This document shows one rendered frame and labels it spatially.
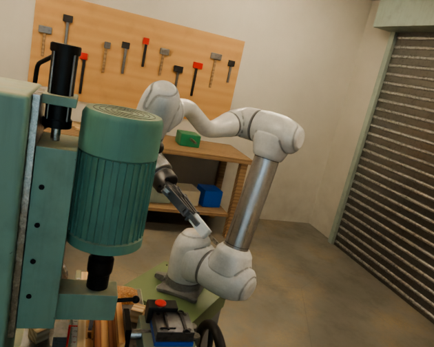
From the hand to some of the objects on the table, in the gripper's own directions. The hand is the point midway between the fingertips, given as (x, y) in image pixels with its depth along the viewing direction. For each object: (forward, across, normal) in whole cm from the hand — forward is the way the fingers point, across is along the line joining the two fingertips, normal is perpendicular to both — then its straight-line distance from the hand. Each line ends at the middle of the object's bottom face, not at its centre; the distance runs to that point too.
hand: (200, 226), depth 116 cm
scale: (+5, +18, -37) cm, 41 cm away
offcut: (+5, -5, -33) cm, 34 cm away
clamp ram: (+14, +6, -32) cm, 36 cm away
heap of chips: (-6, -9, -36) cm, 38 cm away
